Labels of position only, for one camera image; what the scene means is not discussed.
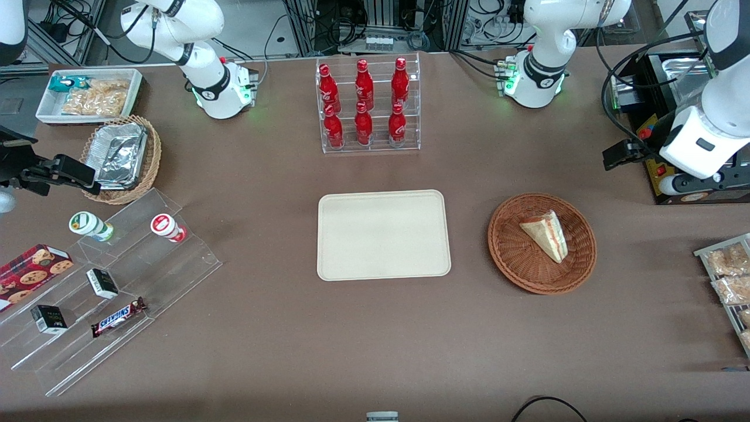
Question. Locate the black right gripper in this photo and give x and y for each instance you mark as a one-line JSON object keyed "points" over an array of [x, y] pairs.
{"points": [[13, 166]]}

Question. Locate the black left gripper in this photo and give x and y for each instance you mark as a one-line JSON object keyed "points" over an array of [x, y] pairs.
{"points": [[652, 146]]}

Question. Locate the triangular sandwich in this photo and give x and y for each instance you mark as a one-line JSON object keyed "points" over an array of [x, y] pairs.
{"points": [[549, 233]]}

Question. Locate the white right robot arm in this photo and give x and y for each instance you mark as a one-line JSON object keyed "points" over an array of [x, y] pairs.
{"points": [[205, 88]]}

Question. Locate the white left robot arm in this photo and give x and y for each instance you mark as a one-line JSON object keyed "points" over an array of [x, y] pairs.
{"points": [[720, 117]]}

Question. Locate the light wicker basket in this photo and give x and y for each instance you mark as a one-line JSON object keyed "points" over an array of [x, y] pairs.
{"points": [[153, 158]]}

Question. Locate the grey snack display tray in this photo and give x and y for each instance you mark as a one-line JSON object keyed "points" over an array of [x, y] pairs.
{"points": [[706, 253]]}

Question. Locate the round brown wicker basket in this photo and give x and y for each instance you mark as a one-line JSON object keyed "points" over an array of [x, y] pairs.
{"points": [[515, 258]]}

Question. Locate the beige plastic tray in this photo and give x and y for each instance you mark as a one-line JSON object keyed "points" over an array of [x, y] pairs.
{"points": [[384, 234]]}

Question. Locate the stack of foil trays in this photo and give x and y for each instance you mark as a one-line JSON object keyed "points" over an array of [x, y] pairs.
{"points": [[120, 155]]}

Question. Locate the black countertop machine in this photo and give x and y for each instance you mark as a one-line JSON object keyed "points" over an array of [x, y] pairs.
{"points": [[656, 123]]}

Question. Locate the green lid cup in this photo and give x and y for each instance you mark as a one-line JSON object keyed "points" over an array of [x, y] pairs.
{"points": [[88, 224]]}

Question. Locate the white rectangular bin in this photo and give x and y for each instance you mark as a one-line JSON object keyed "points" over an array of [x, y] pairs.
{"points": [[47, 111]]}

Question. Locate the clear bag of crackers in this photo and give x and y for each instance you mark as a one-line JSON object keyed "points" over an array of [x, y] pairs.
{"points": [[94, 104], [111, 85]]}

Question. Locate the green snack packet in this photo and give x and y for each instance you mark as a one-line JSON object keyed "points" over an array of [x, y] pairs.
{"points": [[64, 83]]}

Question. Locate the red lid cup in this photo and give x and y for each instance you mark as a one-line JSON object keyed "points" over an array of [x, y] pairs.
{"points": [[164, 225]]}

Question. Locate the red cookie box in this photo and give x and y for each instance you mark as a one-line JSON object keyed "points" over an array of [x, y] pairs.
{"points": [[32, 272]]}

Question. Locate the small black box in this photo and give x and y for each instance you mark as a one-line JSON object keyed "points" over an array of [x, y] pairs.
{"points": [[49, 320], [102, 283]]}

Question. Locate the clear acrylic stepped shelf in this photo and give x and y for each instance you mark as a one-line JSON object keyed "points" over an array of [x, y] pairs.
{"points": [[176, 275]]}

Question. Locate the clear bag of snacks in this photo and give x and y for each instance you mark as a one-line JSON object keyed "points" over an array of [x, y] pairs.
{"points": [[732, 290], [726, 261], [745, 317], [746, 340]]}

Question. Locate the Snickers chocolate bar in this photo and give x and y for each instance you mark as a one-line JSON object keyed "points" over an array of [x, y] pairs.
{"points": [[117, 318]]}

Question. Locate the red cola bottle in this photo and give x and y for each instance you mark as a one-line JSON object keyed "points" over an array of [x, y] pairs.
{"points": [[364, 87], [400, 83], [329, 91], [397, 126], [334, 129], [363, 126]]}

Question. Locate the clear acrylic bottle rack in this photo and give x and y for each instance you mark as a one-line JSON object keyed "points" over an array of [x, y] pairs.
{"points": [[369, 140]]}

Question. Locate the small grey device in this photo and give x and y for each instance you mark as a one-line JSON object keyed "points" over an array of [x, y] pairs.
{"points": [[382, 417]]}

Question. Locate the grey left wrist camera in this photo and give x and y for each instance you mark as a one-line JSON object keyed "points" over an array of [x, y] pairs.
{"points": [[669, 184]]}

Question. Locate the aluminium frame rack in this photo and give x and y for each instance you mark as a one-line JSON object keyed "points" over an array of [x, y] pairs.
{"points": [[375, 17]]}

